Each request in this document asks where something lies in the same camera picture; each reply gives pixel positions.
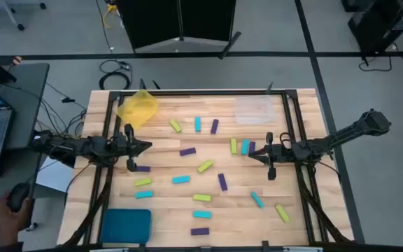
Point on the yellow translucent plastic bin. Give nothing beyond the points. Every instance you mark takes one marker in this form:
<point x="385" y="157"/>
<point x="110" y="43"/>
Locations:
<point x="136" y="108"/>

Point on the dark grey side desk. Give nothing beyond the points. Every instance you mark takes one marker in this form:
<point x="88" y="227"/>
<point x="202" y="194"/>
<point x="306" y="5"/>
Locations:
<point x="26" y="105"/>

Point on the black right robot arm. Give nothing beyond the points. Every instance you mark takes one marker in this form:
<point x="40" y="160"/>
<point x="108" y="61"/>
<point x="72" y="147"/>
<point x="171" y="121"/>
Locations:
<point x="345" y="134"/>

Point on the black folding partition screen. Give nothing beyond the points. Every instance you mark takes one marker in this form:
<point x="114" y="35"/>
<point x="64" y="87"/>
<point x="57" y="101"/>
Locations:
<point x="159" y="21"/>

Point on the black computer mouse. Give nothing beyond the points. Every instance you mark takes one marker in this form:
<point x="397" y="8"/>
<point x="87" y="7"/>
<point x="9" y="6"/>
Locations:
<point x="17" y="196"/>

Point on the black equipment cabinet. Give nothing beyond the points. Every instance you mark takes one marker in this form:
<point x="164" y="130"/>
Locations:
<point x="380" y="24"/>

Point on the teal rectangular foam block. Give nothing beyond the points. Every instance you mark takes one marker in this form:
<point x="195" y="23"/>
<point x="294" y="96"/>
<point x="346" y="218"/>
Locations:
<point x="201" y="214"/>
<point x="197" y="124"/>
<point x="257" y="199"/>
<point x="245" y="147"/>
<point x="181" y="179"/>
<point x="144" y="194"/>

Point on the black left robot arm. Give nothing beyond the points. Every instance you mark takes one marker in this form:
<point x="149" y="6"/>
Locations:
<point x="82" y="145"/>

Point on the white paper sheet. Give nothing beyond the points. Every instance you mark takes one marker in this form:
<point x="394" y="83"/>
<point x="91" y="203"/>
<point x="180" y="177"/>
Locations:
<point x="52" y="175"/>

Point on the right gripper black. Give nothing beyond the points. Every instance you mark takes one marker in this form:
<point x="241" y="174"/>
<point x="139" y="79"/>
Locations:
<point x="282" y="152"/>

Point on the clear plastic bin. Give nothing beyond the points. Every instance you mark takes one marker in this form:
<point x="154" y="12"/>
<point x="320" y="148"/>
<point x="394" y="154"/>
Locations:
<point x="254" y="110"/>

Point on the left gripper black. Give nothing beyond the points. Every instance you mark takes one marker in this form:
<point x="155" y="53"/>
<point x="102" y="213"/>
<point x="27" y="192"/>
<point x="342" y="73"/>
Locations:
<point x="122" y="145"/>

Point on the teal plastic bin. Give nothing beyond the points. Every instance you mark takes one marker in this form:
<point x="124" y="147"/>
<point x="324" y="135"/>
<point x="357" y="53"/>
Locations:
<point x="126" y="225"/>

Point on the office chair with star base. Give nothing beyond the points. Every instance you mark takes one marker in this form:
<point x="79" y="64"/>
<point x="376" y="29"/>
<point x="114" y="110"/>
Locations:
<point x="10" y="14"/>

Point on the person's hand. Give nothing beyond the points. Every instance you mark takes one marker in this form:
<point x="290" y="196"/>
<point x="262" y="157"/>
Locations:
<point x="5" y="220"/>

